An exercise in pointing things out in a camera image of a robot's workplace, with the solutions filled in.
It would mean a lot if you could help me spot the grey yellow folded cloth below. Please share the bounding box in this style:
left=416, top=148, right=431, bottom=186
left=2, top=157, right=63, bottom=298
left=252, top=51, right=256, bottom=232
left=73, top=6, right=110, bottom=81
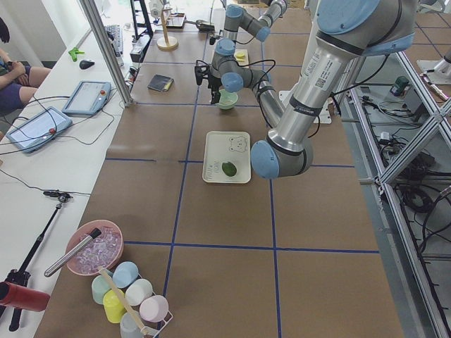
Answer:
left=147, top=74, right=173, bottom=92

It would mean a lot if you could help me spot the aluminium frame post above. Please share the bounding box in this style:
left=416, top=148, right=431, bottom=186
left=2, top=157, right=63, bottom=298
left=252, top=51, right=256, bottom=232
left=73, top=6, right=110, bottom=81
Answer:
left=79, top=0, right=133, bottom=107

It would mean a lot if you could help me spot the pink cup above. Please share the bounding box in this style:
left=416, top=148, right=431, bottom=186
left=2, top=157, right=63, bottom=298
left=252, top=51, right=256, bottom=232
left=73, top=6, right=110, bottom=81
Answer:
left=139, top=295, right=169, bottom=323

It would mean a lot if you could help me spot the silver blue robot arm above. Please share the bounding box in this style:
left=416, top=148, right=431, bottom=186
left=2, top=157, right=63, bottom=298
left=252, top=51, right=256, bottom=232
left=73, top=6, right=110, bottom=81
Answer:
left=194, top=1, right=418, bottom=179
left=209, top=0, right=288, bottom=46

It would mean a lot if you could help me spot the mint green cup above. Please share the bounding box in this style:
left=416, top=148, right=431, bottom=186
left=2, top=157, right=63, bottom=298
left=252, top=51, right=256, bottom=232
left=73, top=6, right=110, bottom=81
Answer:
left=91, top=275, right=111, bottom=305

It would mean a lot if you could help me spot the upper blue teach pendant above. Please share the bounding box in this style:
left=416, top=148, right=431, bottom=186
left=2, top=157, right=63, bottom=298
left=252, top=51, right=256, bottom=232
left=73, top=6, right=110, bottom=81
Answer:
left=62, top=80, right=112, bottom=116

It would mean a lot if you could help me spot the bamboo cutting board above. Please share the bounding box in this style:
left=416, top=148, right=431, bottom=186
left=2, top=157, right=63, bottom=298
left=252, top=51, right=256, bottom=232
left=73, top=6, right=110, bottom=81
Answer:
left=234, top=49, right=249, bottom=68

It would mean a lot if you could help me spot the pink bowl with ice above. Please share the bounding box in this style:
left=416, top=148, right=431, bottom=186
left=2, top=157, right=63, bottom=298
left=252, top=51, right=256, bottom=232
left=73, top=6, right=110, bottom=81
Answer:
left=66, top=220, right=124, bottom=276

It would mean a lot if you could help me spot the white bear tray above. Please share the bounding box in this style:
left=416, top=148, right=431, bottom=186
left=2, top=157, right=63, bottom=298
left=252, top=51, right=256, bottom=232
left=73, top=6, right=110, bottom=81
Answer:
left=202, top=131, right=251, bottom=184

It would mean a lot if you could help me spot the seated person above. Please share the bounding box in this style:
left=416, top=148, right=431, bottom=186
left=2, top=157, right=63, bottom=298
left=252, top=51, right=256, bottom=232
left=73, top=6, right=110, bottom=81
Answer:
left=0, top=49, right=51, bottom=115

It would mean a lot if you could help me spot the lower blue teach pendant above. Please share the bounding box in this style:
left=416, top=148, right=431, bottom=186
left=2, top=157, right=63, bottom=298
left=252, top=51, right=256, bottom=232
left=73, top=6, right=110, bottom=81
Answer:
left=6, top=106, right=73, bottom=154

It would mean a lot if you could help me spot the steel scoop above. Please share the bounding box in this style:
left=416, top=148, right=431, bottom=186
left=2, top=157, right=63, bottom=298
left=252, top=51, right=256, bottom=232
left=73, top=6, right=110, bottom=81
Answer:
left=184, top=20, right=215, bottom=32

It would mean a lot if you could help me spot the grey cup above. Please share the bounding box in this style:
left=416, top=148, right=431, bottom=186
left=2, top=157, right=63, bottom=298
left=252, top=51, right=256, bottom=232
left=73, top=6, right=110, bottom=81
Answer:
left=120, top=313, right=144, bottom=338

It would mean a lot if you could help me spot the black computer mouse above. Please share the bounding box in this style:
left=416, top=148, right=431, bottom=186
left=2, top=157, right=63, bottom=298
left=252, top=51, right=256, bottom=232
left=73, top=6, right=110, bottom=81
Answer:
left=79, top=59, right=95, bottom=70

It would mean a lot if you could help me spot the red bottle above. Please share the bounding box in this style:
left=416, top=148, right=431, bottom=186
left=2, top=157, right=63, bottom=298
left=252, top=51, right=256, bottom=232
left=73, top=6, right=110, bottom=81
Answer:
left=1, top=281, right=50, bottom=312

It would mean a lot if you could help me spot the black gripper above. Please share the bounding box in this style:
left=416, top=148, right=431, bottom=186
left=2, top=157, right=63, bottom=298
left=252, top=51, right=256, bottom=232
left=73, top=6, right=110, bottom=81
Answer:
left=209, top=30, right=224, bottom=45
left=194, top=60, right=221, bottom=104

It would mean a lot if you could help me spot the white wire cup rack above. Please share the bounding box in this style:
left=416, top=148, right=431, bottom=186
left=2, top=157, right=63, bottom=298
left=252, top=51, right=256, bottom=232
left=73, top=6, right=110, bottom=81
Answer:
left=98, top=267, right=175, bottom=337

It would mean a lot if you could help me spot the green clamp tool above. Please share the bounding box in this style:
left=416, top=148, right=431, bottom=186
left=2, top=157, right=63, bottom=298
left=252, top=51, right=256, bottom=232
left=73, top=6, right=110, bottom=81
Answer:
left=68, top=47, right=85, bottom=62

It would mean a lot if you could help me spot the wooden mug tree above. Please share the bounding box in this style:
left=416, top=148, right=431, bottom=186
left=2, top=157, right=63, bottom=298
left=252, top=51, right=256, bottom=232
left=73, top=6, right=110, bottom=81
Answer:
left=156, top=9, right=178, bottom=51

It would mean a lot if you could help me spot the black selfie stick tripod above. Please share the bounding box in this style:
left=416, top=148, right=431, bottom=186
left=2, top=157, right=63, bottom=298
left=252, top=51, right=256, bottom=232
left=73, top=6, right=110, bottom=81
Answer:
left=0, top=189, right=73, bottom=332

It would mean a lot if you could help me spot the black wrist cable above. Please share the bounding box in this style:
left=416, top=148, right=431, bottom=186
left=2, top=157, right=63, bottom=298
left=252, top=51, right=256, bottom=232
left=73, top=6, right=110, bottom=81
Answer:
left=195, top=58, right=276, bottom=85

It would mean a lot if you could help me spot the yellow cup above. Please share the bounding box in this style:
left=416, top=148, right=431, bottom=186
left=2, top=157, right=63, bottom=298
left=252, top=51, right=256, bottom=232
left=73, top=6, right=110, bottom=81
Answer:
left=103, top=289, right=126, bottom=324

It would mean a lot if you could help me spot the light green bowl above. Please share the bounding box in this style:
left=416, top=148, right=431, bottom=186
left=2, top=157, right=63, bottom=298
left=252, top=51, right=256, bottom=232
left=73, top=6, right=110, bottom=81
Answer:
left=216, top=89, right=239, bottom=110

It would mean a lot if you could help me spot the light green cup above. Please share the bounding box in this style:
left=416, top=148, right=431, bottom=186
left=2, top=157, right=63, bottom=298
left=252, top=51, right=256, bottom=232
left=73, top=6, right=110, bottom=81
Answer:
left=125, top=278, right=153, bottom=306

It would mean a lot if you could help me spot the lemon slice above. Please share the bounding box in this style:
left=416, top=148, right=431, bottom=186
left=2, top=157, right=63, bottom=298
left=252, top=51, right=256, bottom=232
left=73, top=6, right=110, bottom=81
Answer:
left=235, top=51, right=246, bottom=59

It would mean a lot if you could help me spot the light blue cup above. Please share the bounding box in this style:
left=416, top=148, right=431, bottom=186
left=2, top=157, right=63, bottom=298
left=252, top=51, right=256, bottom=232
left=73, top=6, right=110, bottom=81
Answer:
left=113, top=261, right=139, bottom=289

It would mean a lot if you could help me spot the green avocado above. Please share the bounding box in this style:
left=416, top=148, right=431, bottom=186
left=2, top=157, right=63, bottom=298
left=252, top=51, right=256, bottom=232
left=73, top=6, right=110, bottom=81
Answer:
left=221, top=161, right=237, bottom=177

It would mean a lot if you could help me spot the blue teach pendant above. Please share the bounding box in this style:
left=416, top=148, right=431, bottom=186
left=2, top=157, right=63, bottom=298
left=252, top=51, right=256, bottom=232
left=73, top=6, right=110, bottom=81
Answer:
left=62, top=80, right=112, bottom=116
left=6, top=106, right=73, bottom=154

